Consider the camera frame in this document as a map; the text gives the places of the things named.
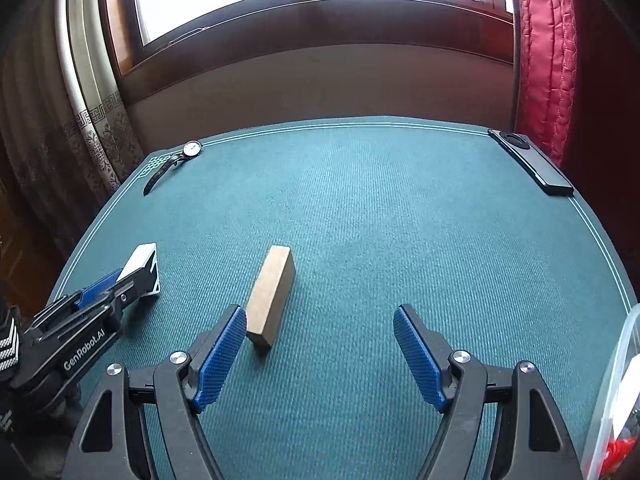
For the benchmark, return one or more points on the red quilted curtain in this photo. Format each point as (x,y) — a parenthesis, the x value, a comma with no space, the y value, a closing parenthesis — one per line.
(547,73)

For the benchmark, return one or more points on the brown wooden window frame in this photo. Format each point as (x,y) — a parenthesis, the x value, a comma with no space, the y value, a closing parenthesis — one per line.
(253,28)

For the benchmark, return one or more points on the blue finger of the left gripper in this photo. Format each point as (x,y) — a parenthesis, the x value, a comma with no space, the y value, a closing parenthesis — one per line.
(141,283)
(89,294)

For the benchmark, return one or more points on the small tan wooden block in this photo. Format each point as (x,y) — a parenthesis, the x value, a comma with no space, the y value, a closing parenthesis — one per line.
(268,297)

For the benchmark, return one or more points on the black smartphone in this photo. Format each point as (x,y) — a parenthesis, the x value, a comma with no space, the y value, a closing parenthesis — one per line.
(542,170)

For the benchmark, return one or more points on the white striped triangular block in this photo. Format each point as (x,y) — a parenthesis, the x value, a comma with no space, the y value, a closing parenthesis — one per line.
(144,257)

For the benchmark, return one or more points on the grey gloved left hand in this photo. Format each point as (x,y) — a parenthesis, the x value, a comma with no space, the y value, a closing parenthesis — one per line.
(35,446)

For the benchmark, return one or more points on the beige patterned curtain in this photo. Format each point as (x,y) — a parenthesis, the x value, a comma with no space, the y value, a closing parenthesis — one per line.
(64,126)

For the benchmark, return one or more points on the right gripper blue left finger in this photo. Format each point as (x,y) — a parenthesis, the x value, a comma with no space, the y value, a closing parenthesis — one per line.
(212,360)

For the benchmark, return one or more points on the clear plastic bowl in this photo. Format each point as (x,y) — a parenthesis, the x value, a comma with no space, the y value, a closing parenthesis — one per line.
(616,415)

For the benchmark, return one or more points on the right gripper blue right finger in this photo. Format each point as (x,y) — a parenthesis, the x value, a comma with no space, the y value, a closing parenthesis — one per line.
(427,355)

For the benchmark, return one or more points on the red Skittles candy can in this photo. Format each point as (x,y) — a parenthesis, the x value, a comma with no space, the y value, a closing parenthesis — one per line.
(615,453)

